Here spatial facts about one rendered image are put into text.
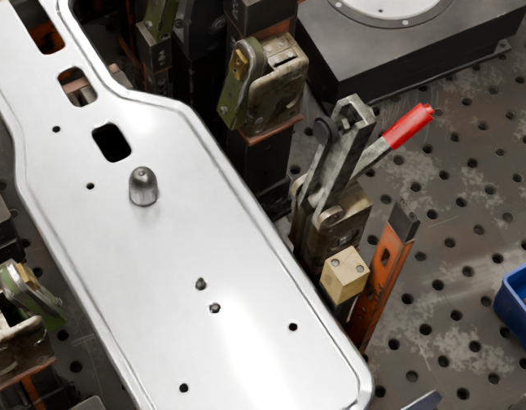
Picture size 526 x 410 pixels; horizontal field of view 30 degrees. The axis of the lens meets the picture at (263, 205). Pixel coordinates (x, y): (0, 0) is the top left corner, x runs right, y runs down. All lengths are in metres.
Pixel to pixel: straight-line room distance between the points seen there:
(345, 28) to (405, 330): 0.45
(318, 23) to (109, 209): 0.53
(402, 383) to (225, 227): 0.40
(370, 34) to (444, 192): 0.26
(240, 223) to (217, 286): 0.08
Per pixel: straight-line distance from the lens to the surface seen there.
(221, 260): 1.06
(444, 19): 1.51
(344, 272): 0.99
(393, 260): 0.95
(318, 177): 1.01
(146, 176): 1.05
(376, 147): 1.01
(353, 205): 1.04
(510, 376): 1.39
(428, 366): 1.37
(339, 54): 1.45
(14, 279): 0.94
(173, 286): 1.05
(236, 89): 1.11
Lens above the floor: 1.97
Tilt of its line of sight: 62 degrees down
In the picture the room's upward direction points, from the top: 7 degrees clockwise
